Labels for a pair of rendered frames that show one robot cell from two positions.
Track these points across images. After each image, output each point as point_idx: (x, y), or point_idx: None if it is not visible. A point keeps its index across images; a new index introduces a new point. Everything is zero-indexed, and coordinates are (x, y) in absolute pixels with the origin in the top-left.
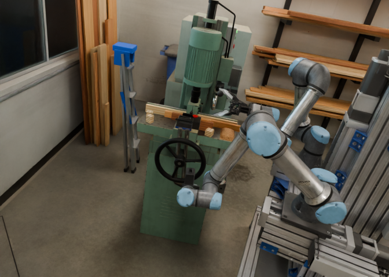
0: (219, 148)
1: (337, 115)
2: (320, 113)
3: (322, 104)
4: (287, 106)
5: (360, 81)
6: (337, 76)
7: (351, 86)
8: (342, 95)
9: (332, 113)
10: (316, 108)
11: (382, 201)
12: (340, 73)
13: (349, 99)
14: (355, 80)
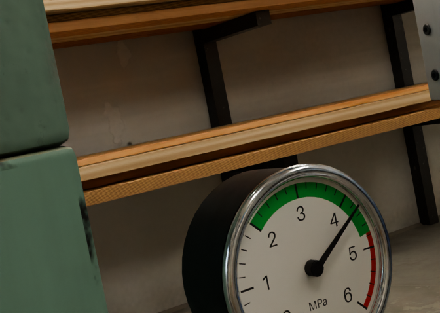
0: None
1: (275, 147)
2: (228, 164)
3: (212, 133)
4: (105, 190)
5: (268, 15)
6: (201, 12)
7: (238, 73)
8: (234, 114)
9: (256, 150)
10: (205, 152)
11: None
12: None
13: (257, 116)
14: (255, 6)
